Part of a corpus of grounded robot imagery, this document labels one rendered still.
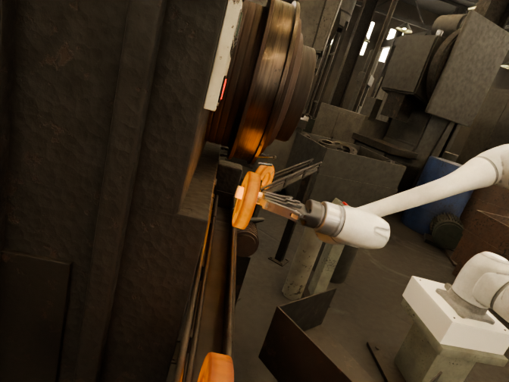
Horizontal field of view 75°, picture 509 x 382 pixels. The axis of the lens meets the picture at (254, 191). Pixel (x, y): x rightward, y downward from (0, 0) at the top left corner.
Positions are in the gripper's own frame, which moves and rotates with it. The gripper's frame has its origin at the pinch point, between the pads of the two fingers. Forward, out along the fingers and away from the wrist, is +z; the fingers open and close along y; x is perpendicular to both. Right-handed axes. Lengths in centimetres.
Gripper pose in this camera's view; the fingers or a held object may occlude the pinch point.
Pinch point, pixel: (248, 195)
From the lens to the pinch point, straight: 88.0
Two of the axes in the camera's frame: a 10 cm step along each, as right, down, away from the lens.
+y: -0.6, -3.4, 9.4
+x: 3.2, -9.0, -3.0
